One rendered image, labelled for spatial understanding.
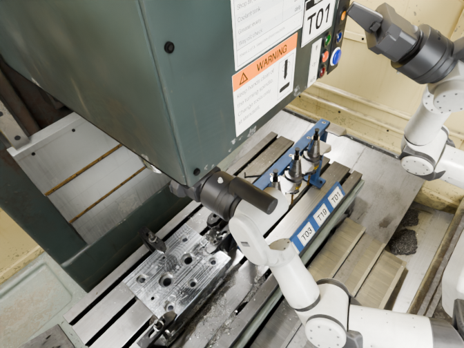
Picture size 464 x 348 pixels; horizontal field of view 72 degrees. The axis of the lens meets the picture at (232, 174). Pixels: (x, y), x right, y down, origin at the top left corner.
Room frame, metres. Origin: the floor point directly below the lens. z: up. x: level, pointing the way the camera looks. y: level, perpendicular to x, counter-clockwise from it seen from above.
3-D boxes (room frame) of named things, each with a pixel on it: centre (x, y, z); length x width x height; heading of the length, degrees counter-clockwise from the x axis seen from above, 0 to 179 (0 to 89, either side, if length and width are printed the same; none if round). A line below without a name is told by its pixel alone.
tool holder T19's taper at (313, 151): (0.75, -0.28, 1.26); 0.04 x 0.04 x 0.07
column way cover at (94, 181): (0.85, 0.44, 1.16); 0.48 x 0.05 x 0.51; 135
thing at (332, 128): (0.87, -0.39, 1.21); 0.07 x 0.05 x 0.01; 45
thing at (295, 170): (0.67, -0.20, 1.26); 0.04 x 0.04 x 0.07
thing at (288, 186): (0.63, -0.16, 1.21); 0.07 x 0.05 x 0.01; 45
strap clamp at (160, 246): (0.62, 0.31, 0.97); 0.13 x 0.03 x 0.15; 45
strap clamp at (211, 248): (0.60, 0.06, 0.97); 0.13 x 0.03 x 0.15; 135
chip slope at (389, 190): (0.99, -0.34, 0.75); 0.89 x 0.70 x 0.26; 45
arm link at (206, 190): (0.46, 0.05, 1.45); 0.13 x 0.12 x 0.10; 135
